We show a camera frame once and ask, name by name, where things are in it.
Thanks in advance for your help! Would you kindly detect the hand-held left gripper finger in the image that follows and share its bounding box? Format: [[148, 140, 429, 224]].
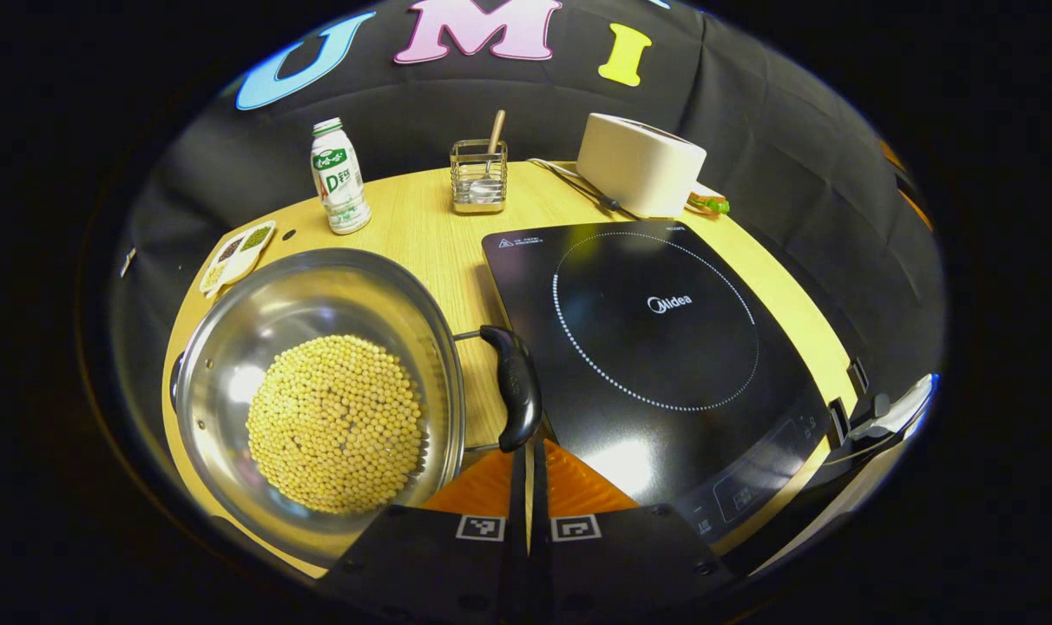
[[318, 438, 531, 622], [530, 437, 740, 622]]

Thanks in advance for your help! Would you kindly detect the black induction cooktop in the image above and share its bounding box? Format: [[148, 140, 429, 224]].
[[481, 219, 835, 544]]

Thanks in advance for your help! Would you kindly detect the pile of yellow soybeans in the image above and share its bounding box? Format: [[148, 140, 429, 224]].
[[246, 334, 427, 515]]

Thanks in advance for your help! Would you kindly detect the steel pot with black handles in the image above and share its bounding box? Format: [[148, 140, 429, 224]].
[[170, 247, 544, 561]]

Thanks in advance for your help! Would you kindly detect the black backdrop cloth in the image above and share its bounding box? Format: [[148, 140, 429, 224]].
[[109, 0, 948, 418]]

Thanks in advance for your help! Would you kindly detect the toy sandwich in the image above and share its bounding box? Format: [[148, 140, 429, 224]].
[[687, 184, 731, 216]]

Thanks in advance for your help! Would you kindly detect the white toaster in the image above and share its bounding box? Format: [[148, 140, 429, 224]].
[[575, 112, 707, 219]]

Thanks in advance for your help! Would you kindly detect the white drink bottle green label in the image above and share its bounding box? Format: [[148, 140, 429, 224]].
[[310, 117, 372, 236]]

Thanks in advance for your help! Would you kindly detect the white divided bean dish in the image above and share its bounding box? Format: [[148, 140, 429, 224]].
[[199, 220, 277, 296]]

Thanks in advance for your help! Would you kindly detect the metal wire utensil holder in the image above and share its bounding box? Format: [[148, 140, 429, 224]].
[[450, 139, 509, 214]]

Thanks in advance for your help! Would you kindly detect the toaster power cable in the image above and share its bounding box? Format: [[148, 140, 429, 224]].
[[526, 158, 640, 219]]

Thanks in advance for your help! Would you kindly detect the wooden-handled spoon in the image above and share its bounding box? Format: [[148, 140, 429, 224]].
[[470, 109, 507, 205]]

